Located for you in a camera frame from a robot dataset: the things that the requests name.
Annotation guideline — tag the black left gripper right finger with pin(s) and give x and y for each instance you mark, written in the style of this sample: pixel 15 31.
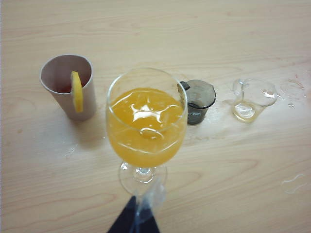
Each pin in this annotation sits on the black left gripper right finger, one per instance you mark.
pixel 150 223

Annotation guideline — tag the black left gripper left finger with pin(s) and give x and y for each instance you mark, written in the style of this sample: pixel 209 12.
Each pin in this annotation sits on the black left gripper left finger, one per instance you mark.
pixel 126 218

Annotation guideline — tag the wine glass with orange juice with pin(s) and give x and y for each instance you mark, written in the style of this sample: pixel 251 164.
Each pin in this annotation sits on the wine glass with orange juice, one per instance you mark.
pixel 145 126

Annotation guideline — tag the beige tumbler cup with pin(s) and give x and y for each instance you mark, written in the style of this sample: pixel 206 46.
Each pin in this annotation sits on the beige tumbler cup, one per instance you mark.
pixel 82 106

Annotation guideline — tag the smoky grey measuring cup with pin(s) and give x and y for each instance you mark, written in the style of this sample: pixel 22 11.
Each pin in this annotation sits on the smoky grey measuring cup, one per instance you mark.
pixel 198 109

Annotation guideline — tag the yellow lemon slice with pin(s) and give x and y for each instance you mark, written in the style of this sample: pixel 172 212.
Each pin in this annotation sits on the yellow lemon slice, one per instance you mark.
pixel 77 94

